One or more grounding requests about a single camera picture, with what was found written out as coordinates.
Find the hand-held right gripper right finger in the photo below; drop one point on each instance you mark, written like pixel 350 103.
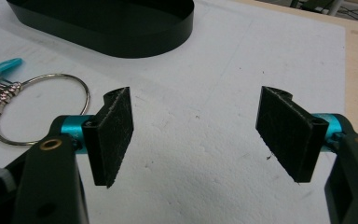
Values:
pixel 289 137

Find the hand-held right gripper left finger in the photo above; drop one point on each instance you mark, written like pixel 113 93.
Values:
pixel 112 137

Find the black oval tray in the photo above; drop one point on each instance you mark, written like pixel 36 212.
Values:
pixel 105 28

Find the teal key tag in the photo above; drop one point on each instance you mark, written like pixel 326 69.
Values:
pixel 4 67

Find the white metal stand leg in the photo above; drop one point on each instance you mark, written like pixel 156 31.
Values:
pixel 335 6

